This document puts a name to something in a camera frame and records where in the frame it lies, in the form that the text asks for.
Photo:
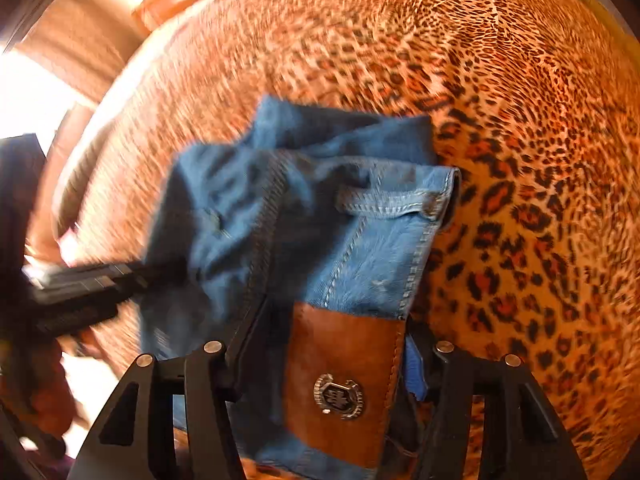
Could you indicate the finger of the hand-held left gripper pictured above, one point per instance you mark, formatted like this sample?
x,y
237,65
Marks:
x,y
117,294
110,272

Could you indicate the blue denim pants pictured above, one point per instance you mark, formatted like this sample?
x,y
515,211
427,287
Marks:
x,y
310,220

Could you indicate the leopard print blanket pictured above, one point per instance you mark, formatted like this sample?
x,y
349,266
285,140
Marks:
x,y
525,160

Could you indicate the person's left hand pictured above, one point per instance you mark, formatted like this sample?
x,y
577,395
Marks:
x,y
55,390

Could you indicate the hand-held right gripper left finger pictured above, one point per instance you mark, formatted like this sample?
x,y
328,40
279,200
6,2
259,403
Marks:
x,y
239,342

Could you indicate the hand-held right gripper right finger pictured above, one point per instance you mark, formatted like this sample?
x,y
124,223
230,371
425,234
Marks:
x,y
416,367

